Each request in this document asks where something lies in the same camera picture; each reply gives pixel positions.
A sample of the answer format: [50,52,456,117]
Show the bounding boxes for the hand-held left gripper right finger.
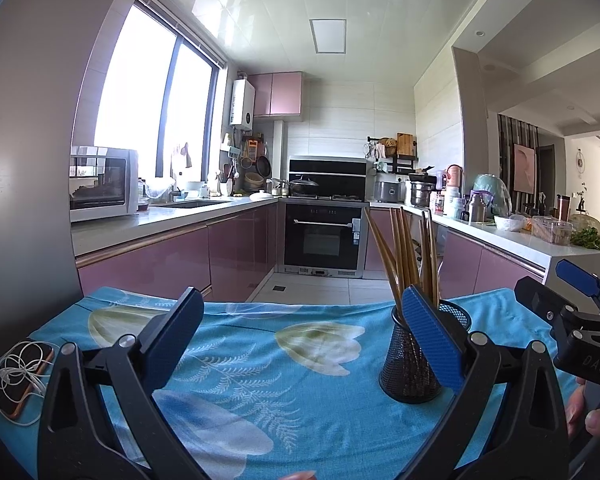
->
[400,284,570,480]

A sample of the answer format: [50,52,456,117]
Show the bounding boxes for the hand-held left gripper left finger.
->
[36,286,211,480]

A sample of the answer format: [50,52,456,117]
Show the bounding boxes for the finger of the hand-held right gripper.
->
[513,275,600,357]
[554,258,600,314]

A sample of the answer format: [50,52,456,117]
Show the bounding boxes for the black mesh utensil holder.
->
[378,299,472,404]

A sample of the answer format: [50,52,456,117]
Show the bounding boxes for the single dark brown chopstick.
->
[427,208,441,306]

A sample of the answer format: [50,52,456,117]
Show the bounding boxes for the leafy green vegetables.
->
[570,227,600,251]

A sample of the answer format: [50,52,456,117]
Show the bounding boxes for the clear plastic container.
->
[531,215,576,246]

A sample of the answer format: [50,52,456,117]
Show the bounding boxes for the pink base cabinets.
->
[370,207,548,301]
[74,202,281,303]

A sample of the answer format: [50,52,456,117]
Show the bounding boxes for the white bowl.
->
[494,214,528,232]

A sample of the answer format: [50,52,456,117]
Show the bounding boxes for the steel thermos bottle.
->
[467,191,488,225]

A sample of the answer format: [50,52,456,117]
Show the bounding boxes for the green covered appliance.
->
[472,173,512,218]

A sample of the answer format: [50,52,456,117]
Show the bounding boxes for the white canister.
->
[445,187,466,218]

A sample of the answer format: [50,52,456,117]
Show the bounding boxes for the blue floral tablecloth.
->
[30,286,581,480]

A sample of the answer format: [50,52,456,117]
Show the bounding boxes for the built-in black oven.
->
[284,202,368,277]

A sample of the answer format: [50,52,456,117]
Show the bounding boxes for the steel stockpot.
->
[409,172,437,208]

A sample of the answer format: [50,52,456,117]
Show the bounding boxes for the silver rice cooker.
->
[374,176,405,205]

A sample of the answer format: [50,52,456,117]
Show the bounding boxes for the white microwave oven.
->
[70,146,140,223]

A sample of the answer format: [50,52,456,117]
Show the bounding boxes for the smartphone with orange case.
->
[0,342,55,421]

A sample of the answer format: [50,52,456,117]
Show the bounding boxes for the black wok with lid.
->
[289,175,321,197]

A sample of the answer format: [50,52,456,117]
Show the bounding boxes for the black range hood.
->
[288,156,375,198]

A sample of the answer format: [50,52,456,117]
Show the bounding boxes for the grey refrigerator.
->
[0,0,145,391]

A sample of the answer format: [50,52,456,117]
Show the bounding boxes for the kitchen window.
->
[94,0,228,186]

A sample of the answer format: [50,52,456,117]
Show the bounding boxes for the white water heater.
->
[230,79,257,127]

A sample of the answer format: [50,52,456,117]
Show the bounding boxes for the ceiling light panel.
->
[309,19,348,54]

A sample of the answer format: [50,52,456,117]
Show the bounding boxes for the framed wall picture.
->
[512,143,537,193]

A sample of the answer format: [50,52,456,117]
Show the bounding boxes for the white earphone cable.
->
[0,341,55,427]

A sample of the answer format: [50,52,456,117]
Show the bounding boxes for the black wall rack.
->
[367,132,418,171]

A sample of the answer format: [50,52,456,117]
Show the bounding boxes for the pink wall cabinet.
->
[247,72,303,120]

